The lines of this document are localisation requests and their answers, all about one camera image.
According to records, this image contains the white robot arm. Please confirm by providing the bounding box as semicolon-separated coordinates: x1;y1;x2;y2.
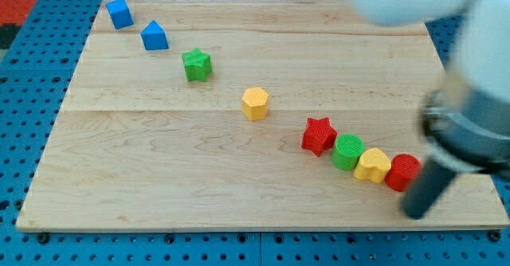
350;0;509;179

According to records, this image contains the green cylinder block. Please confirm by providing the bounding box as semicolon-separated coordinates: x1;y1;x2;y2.
331;134;364;171

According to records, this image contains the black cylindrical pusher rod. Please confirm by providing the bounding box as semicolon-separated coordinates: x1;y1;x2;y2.
400;158;457;220

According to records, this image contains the yellow hexagon block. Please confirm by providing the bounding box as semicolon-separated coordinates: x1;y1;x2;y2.
241;87;269;121

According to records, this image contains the red cylinder block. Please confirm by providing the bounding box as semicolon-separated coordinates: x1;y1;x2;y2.
385;154;422;192

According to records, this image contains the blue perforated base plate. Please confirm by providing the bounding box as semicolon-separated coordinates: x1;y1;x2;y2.
1;0;509;266

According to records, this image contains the red star block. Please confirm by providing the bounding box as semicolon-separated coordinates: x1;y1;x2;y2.
301;117;338;157

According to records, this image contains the wooden board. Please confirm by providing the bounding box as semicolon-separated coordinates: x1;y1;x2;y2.
16;0;509;233

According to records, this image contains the blue cube block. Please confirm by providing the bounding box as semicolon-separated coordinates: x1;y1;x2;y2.
105;0;134;29

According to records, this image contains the green star block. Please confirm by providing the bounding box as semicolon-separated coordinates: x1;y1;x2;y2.
182;48;212;82

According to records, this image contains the blue pentagon block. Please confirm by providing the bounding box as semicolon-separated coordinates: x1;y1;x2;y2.
140;21;169;51

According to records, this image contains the yellow heart block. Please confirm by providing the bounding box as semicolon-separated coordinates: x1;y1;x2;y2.
354;148;391;183

